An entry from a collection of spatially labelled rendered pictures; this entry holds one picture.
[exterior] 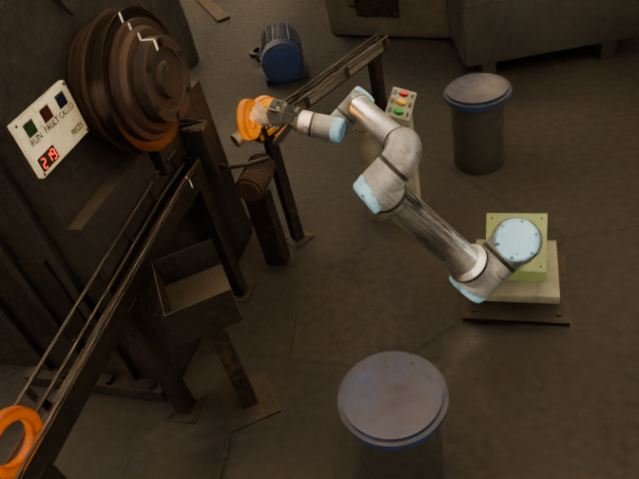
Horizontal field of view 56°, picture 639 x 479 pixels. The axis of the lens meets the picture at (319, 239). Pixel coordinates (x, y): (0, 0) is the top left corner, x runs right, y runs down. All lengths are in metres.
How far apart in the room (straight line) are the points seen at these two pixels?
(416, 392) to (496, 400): 0.56
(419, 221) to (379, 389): 0.54
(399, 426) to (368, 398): 0.13
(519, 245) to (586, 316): 0.50
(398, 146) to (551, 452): 1.11
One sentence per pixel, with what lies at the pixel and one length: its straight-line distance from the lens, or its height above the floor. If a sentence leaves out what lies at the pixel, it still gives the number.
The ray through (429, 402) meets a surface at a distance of 1.77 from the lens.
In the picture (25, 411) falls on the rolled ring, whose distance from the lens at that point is 1.81.
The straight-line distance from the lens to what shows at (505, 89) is 3.07.
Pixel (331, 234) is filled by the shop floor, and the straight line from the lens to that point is 2.97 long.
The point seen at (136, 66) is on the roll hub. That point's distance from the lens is 2.02.
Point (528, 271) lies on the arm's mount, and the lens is 2.46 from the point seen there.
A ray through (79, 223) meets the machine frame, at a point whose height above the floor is 0.87.
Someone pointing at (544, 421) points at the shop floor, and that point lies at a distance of 2.26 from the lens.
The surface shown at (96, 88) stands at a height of 1.20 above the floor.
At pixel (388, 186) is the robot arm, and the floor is 0.83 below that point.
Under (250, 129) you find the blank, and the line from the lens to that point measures 2.31.
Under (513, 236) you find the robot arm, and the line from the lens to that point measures 2.19.
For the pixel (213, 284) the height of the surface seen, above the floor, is 0.60.
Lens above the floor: 1.91
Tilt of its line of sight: 40 degrees down
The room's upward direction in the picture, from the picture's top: 14 degrees counter-clockwise
